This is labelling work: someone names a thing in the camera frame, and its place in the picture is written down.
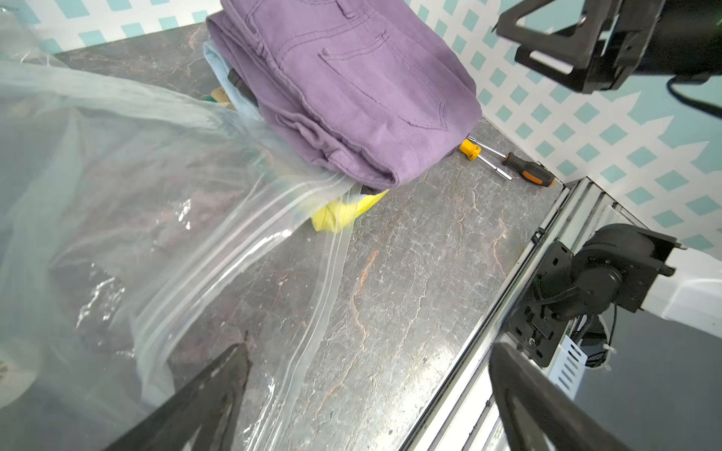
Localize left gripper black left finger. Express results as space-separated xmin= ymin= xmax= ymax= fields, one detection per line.
xmin=107 ymin=343 xmax=251 ymax=450

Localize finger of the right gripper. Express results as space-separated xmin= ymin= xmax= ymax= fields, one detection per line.
xmin=496 ymin=1 xmax=601 ymax=68
xmin=514 ymin=47 xmax=604 ymax=94

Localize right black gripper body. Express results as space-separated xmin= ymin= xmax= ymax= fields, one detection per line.
xmin=586 ymin=1 xmax=721 ymax=93

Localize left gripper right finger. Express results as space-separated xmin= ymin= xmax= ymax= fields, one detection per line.
xmin=489 ymin=343 xmax=628 ymax=450

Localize clear plastic vacuum bag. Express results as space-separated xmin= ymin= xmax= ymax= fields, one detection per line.
xmin=1 ymin=2 xmax=360 ymax=450

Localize purple garment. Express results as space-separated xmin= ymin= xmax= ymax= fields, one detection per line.
xmin=207 ymin=1 xmax=481 ymax=191

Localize yellow green garment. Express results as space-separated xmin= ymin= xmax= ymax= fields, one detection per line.
xmin=311 ymin=191 xmax=387 ymax=233

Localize light blue garment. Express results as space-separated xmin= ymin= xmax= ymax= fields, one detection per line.
xmin=203 ymin=41 xmax=263 ymax=121

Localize dark grey denim trousers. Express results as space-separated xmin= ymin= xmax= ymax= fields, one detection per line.
xmin=228 ymin=69 xmax=259 ymax=107

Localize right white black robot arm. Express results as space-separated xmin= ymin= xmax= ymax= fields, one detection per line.
xmin=498 ymin=1 xmax=721 ymax=367

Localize white round bag valve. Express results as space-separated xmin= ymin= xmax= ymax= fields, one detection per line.
xmin=1 ymin=337 xmax=42 ymax=409

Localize yellow black screwdriver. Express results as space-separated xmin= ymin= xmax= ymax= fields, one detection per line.
xmin=459 ymin=137 xmax=513 ymax=180

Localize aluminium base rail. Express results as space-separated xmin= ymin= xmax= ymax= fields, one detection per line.
xmin=400 ymin=178 xmax=640 ymax=450

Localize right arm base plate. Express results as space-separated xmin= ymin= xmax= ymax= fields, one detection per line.
xmin=506 ymin=241 xmax=571 ymax=368

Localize black handled screwdriver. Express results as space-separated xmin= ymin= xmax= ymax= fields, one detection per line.
xmin=466 ymin=136 xmax=556 ymax=187

